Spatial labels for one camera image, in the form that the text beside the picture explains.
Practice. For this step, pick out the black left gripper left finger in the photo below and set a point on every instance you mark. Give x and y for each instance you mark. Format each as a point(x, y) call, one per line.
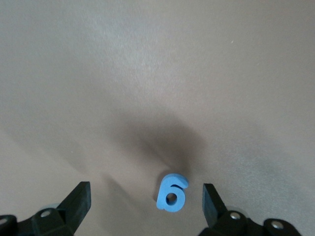
point(73, 209)

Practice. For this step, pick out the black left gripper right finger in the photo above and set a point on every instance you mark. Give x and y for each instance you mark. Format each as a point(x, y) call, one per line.
point(214, 209)

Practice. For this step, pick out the blue letter G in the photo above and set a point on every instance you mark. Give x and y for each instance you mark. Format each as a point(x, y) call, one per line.
point(177, 194)

